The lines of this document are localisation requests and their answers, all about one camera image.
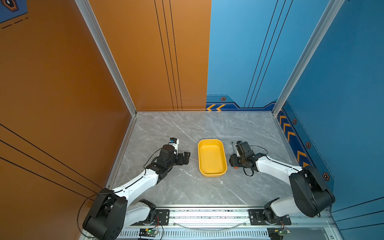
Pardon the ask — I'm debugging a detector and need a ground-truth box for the orange black handled screwdriver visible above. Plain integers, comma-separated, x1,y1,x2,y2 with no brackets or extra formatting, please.
232,142,239,169

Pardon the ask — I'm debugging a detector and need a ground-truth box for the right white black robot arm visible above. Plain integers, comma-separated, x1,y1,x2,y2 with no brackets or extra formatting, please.
229,141,336,225

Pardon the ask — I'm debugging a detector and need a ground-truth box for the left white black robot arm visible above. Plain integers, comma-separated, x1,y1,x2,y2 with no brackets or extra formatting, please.
77,138,191,240

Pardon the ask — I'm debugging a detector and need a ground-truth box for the yellow plastic bin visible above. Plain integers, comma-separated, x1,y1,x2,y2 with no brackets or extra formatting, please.
198,139,228,178

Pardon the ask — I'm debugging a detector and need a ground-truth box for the left green circuit board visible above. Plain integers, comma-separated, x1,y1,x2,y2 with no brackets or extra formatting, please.
138,229,159,240

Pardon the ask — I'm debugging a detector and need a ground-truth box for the green circuit board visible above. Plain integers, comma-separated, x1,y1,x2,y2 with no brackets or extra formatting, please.
138,229,159,240
267,229,291,240

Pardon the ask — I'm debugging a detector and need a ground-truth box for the right green circuit board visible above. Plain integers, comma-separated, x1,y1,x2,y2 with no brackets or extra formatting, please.
267,229,291,240

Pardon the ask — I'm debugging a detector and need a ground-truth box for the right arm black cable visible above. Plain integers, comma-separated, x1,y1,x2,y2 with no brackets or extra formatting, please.
242,145,301,177

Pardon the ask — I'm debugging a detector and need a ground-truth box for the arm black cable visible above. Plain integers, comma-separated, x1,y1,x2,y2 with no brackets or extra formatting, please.
76,147,164,239
242,145,301,177

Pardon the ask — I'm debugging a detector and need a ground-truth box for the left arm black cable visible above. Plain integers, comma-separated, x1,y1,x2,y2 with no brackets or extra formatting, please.
76,147,164,239

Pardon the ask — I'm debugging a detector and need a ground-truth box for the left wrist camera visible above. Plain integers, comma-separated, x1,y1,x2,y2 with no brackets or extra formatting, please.
169,138,180,151

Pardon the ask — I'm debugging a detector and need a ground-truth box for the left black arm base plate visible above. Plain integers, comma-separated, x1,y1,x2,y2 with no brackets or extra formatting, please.
132,209,170,227

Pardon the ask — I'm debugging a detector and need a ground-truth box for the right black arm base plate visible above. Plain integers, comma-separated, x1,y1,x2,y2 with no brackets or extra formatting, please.
248,209,292,226

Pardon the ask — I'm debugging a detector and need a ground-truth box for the aluminium front rail frame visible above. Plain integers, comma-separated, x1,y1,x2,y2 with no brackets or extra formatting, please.
116,205,343,240

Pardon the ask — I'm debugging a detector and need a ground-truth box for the right aluminium corner post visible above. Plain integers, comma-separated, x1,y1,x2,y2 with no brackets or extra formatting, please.
272,0,345,117

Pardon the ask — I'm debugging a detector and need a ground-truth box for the aluminium corner post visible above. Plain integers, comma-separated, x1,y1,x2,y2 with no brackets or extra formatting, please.
75,0,138,117
272,0,345,117

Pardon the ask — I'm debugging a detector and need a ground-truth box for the left aluminium corner post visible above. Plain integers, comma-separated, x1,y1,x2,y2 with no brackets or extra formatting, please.
75,0,138,117

